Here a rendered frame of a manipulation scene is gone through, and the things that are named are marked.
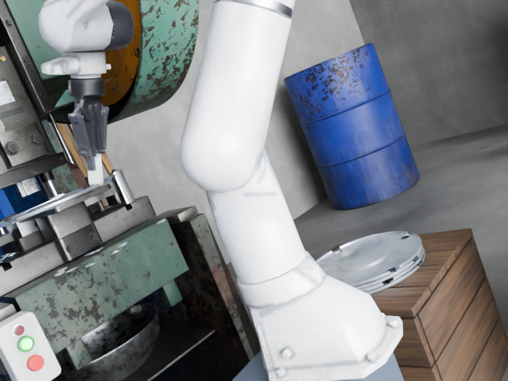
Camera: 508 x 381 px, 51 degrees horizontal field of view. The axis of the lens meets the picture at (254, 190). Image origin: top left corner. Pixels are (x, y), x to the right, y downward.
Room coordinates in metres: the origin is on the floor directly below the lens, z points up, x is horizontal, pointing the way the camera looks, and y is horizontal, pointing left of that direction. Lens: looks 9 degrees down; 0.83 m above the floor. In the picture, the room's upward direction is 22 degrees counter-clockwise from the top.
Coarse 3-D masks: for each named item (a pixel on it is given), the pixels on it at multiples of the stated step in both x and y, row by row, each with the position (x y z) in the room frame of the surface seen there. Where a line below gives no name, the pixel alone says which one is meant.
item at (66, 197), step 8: (96, 184) 1.19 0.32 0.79; (72, 192) 1.40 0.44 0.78; (80, 192) 1.15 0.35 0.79; (56, 200) 1.21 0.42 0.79; (64, 200) 1.13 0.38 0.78; (32, 208) 1.37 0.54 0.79; (40, 208) 1.20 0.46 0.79; (48, 208) 1.12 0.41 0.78; (16, 216) 1.33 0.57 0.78; (24, 216) 1.12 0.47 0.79; (0, 224) 1.27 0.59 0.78; (8, 224) 1.13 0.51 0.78
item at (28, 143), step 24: (0, 48) 1.33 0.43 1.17; (0, 72) 1.31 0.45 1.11; (0, 96) 1.30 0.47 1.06; (24, 96) 1.33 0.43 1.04; (0, 120) 1.27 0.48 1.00; (24, 120) 1.32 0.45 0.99; (0, 144) 1.24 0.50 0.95; (24, 144) 1.27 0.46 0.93; (48, 144) 1.33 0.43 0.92; (0, 168) 1.25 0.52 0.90
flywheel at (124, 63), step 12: (120, 0) 1.45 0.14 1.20; (132, 0) 1.36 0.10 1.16; (132, 12) 1.37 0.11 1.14; (132, 48) 1.42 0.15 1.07; (108, 60) 1.59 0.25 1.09; (120, 60) 1.54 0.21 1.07; (132, 60) 1.44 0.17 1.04; (108, 72) 1.61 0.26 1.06; (120, 72) 1.50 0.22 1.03; (132, 72) 1.45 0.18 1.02; (108, 84) 1.56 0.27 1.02; (120, 84) 1.52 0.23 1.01; (132, 84) 1.48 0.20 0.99; (108, 96) 1.58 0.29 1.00; (120, 96) 1.54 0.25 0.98
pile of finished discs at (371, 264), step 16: (368, 240) 1.34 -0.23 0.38; (384, 240) 1.29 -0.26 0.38; (400, 240) 1.25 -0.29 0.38; (416, 240) 1.21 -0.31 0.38; (336, 256) 1.32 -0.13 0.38; (352, 256) 1.26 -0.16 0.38; (368, 256) 1.21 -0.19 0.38; (384, 256) 1.18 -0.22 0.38; (400, 256) 1.15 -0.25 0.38; (416, 256) 1.14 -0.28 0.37; (336, 272) 1.21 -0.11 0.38; (352, 272) 1.17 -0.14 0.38; (368, 272) 1.14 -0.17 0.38; (384, 272) 1.10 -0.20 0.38; (400, 272) 1.09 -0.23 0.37; (368, 288) 1.08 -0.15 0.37; (384, 288) 1.08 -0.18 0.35
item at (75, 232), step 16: (96, 192) 1.15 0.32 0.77; (64, 208) 1.10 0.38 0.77; (80, 208) 1.24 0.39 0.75; (48, 224) 1.19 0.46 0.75; (64, 224) 1.21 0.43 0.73; (80, 224) 1.23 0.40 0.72; (48, 240) 1.23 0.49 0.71; (64, 240) 1.20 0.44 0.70; (80, 240) 1.22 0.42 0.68; (96, 240) 1.24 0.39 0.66; (64, 256) 1.19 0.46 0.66
